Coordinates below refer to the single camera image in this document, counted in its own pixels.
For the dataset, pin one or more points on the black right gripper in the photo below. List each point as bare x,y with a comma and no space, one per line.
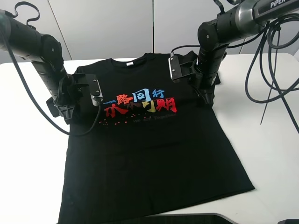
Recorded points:
204,85

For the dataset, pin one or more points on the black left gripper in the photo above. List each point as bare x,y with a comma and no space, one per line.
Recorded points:
68,94

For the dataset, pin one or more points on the black printed t-shirt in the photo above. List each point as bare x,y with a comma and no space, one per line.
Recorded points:
153,147

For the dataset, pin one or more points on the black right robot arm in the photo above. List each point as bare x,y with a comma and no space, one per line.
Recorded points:
242,21

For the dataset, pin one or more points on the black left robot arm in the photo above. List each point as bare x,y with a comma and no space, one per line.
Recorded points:
45,54

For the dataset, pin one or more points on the black robot base front edge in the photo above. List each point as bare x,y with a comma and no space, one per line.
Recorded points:
186,219

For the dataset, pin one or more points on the dark object bottom right corner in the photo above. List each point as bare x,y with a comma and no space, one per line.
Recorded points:
289,221

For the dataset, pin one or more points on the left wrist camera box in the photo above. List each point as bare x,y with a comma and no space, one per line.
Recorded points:
94,89

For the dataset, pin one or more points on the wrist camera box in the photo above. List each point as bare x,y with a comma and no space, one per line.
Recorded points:
176,72
94,89

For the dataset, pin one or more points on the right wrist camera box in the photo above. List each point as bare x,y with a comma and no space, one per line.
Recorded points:
176,72

